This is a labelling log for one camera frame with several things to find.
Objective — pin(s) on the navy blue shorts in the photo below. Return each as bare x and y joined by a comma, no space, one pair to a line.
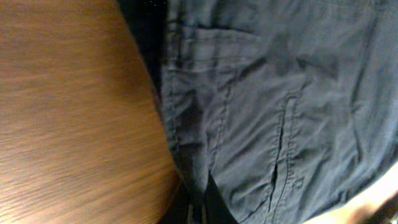
276,111

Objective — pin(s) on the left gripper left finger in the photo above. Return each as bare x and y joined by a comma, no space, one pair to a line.
182,211

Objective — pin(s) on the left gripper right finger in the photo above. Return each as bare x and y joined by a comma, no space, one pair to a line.
386,214

